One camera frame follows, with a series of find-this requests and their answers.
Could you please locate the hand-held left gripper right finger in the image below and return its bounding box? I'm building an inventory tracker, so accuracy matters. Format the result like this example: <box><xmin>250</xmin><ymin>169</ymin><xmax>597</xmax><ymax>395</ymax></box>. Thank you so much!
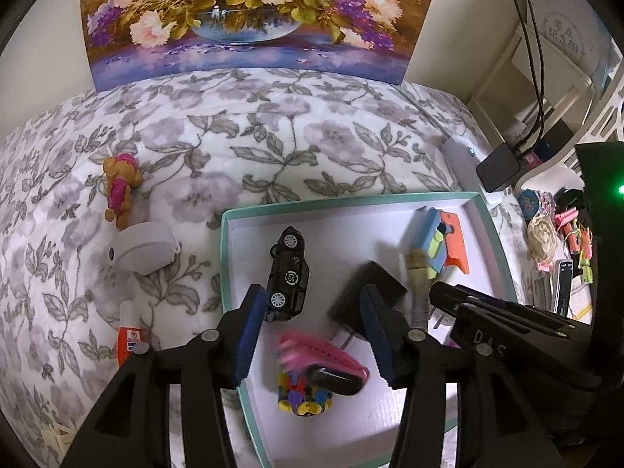
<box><xmin>360</xmin><ymin>284</ymin><xmax>561</xmax><ymax>468</ymax></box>

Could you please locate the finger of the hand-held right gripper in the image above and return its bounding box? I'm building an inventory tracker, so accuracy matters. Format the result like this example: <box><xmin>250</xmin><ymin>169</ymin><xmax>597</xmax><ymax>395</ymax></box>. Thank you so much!
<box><xmin>429</xmin><ymin>281</ymin><xmax>590</xmax><ymax>337</ymax></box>
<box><xmin>449</xmin><ymin>302</ymin><xmax>603</xmax><ymax>392</ymax></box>

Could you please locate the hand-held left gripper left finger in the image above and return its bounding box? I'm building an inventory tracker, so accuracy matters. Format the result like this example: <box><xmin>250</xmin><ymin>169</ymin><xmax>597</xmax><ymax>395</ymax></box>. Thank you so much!
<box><xmin>61</xmin><ymin>283</ymin><xmax>266</xmax><ymax>468</ymax></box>

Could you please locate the black power adapter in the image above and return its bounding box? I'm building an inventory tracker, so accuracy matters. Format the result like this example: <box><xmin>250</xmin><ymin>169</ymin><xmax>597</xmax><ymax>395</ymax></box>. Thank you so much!
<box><xmin>328</xmin><ymin>261</ymin><xmax>409</xmax><ymax>349</ymax></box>

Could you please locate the pink wristband watch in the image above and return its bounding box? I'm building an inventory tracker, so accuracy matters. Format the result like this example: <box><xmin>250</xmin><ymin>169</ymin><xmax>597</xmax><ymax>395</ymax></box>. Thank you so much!
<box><xmin>275</xmin><ymin>330</ymin><xmax>371</xmax><ymax>395</ymax></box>

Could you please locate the patterned stick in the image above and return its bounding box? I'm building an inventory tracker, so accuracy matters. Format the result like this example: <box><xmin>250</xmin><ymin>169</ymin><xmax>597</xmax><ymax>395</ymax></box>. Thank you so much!
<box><xmin>406</xmin><ymin>248</ymin><xmax>432</xmax><ymax>333</ymax></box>

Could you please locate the colourful block toy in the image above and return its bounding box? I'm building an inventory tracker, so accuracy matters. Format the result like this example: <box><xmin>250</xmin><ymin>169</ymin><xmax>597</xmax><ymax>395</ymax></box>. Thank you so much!
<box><xmin>276</xmin><ymin>370</ymin><xmax>335</xmax><ymax>417</ymax></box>

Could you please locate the teal cardboard box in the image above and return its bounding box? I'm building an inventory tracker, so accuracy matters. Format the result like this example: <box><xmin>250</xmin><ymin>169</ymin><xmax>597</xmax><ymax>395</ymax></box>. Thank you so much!
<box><xmin>219</xmin><ymin>191</ymin><xmax>518</xmax><ymax>466</ymax></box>

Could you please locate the pile of colourful clips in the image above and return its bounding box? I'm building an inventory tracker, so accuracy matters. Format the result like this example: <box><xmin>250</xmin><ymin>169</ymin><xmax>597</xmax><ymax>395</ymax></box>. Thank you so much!
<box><xmin>553</xmin><ymin>207</ymin><xmax>593</xmax><ymax>284</ymax></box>

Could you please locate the white charger plug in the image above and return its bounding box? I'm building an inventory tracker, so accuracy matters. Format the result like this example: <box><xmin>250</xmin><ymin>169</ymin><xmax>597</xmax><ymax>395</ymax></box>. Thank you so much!
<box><xmin>431</xmin><ymin>308</ymin><xmax>456</xmax><ymax>337</ymax></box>

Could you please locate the black rectangular case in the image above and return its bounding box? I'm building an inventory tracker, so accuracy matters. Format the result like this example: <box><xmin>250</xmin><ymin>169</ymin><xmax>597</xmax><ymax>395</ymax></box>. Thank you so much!
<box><xmin>553</xmin><ymin>259</ymin><xmax>573</xmax><ymax>315</ymax></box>

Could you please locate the beige twine bundle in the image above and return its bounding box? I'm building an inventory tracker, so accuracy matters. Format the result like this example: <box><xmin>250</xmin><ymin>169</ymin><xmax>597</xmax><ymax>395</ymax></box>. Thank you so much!
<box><xmin>526</xmin><ymin>214</ymin><xmax>559</xmax><ymax>261</ymax></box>

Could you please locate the black toy car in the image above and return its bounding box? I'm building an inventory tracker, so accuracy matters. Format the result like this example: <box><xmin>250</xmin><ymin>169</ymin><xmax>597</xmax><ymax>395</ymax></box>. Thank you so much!
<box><xmin>263</xmin><ymin>227</ymin><xmax>310</xmax><ymax>323</ymax></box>

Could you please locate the blue printed tape roll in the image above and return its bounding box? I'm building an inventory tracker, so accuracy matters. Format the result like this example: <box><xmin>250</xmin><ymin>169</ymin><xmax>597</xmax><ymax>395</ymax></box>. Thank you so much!
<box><xmin>518</xmin><ymin>190</ymin><xmax>557</xmax><ymax>218</ymax></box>

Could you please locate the orange label glue bottle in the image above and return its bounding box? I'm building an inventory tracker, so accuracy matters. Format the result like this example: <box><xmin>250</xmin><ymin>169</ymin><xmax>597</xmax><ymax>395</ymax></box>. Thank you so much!
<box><xmin>116</xmin><ymin>301</ymin><xmax>149</xmax><ymax>369</ymax></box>

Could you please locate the white lattice basket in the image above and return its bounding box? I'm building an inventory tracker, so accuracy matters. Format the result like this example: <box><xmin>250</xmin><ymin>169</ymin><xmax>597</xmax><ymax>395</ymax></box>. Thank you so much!
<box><xmin>534</xmin><ymin>88</ymin><xmax>624</xmax><ymax>176</ymax></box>

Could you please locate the white round device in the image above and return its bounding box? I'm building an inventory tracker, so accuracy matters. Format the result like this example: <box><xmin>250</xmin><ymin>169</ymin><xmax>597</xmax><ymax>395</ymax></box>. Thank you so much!
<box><xmin>107</xmin><ymin>222</ymin><xmax>182</xmax><ymax>274</ymax></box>

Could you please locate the black box device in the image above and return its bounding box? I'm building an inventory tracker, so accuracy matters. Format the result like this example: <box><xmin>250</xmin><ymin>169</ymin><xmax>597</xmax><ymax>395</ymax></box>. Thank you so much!
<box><xmin>475</xmin><ymin>143</ymin><xmax>530</xmax><ymax>193</ymax></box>

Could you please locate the white power strip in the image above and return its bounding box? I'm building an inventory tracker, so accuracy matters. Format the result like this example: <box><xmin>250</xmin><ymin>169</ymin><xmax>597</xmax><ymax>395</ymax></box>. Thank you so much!
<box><xmin>441</xmin><ymin>136</ymin><xmax>505</xmax><ymax>206</ymax></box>

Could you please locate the grey floral blanket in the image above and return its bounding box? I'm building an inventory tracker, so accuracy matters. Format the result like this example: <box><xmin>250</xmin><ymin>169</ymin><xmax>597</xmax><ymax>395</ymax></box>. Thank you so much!
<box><xmin>0</xmin><ymin>67</ymin><xmax>527</xmax><ymax>468</ymax></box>

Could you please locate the white shelf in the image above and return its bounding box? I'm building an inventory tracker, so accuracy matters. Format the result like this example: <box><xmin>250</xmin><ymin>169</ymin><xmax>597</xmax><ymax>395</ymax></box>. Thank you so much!
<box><xmin>468</xmin><ymin>24</ymin><xmax>598</xmax><ymax>149</ymax></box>

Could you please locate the pink dog toy figure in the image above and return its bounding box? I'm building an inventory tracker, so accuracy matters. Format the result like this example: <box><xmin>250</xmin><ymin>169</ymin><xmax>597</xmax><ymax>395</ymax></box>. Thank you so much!
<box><xmin>102</xmin><ymin>153</ymin><xmax>144</xmax><ymax>230</ymax></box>

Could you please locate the pale box with round seal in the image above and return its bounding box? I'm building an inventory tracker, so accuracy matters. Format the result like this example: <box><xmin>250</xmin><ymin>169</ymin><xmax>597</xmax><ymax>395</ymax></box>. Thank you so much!
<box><xmin>526</xmin><ymin>0</ymin><xmax>610</xmax><ymax>83</ymax></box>

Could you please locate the flower painting poster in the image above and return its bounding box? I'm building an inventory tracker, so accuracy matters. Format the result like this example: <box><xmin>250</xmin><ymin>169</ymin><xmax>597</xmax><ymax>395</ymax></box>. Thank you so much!
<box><xmin>80</xmin><ymin>0</ymin><xmax>444</xmax><ymax>92</ymax></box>

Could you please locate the cream plastic frame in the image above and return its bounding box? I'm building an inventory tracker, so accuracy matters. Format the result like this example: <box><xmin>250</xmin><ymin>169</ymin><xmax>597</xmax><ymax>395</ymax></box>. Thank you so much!
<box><xmin>36</xmin><ymin>422</ymin><xmax>81</xmax><ymax>454</ymax></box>

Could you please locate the black cable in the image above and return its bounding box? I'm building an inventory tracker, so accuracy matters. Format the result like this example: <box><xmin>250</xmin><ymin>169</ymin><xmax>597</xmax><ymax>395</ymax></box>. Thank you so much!
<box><xmin>521</xmin><ymin>0</ymin><xmax>547</xmax><ymax>154</ymax></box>
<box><xmin>507</xmin><ymin>0</ymin><xmax>543</xmax><ymax>157</ymax></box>

